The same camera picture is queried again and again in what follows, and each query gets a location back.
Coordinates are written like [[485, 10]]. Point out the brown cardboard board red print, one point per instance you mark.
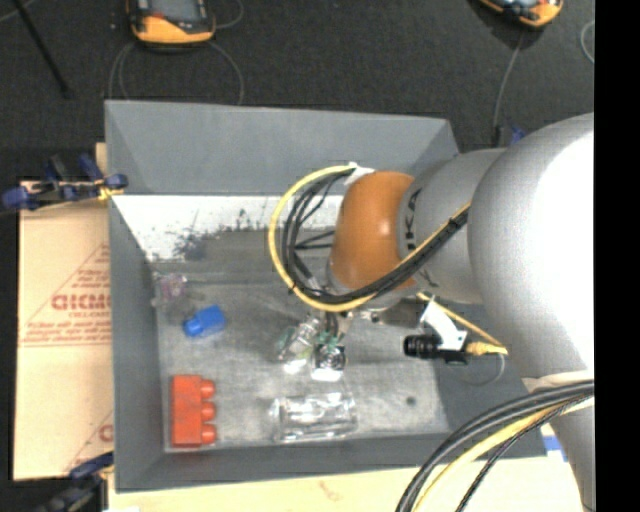
[[60, 400]]

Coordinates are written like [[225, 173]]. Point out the clear purple small object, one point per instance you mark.
[[170, 287]]

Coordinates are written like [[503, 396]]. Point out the clear glass jar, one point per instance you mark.
[[314, 417]]

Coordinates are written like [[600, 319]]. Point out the black cylinder on white bracket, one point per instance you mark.
[[425, 345]]

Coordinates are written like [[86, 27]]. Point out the red toy building block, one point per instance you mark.
[[187, 412]]

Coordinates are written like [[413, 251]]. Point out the grey metal bin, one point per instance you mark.
[[240, 150]]

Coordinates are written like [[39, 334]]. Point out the blue rounded toy block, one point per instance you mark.
[[205, 321]]

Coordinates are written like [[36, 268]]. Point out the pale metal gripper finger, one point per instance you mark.
[[299, 345], [328, 361]]

